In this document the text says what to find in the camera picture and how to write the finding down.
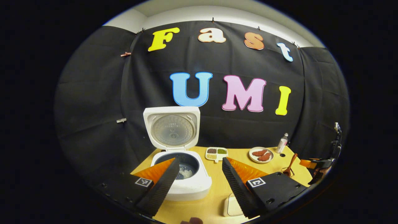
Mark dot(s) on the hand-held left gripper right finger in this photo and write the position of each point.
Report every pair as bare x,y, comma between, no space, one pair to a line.
236,189

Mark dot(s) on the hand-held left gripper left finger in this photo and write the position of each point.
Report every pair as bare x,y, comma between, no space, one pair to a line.
161,189

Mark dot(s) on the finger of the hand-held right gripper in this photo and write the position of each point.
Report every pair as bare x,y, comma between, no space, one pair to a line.
306,163

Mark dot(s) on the brown wooden spoon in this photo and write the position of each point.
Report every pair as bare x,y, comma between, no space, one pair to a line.
290,165

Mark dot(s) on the poured white rice portion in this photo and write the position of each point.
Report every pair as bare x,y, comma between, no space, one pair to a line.
186,172

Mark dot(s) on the white rice cooker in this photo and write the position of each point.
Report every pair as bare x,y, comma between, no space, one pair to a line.
192,189

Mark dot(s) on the small white bottle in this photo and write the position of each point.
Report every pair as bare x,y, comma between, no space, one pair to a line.
282,144

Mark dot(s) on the white round plate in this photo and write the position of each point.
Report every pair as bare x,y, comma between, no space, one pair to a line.
251,158

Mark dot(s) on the white divided grain dish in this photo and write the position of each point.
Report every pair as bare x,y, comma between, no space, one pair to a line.
216,159

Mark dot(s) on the green mung beans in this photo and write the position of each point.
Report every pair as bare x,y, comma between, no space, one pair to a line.
221,151

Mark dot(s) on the yellow soybeans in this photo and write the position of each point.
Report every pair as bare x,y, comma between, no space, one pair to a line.
210,156

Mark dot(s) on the red-brown meat piece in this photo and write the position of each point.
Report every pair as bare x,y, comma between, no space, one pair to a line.
259,152
264,157

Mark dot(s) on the dark brown beans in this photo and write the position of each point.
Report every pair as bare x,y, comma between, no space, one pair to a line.
211,151

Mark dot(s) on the silver cloth clip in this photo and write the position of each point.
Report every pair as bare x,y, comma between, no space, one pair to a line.
121,120

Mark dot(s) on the copper cloth clip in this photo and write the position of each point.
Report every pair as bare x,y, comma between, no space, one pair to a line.
126,54

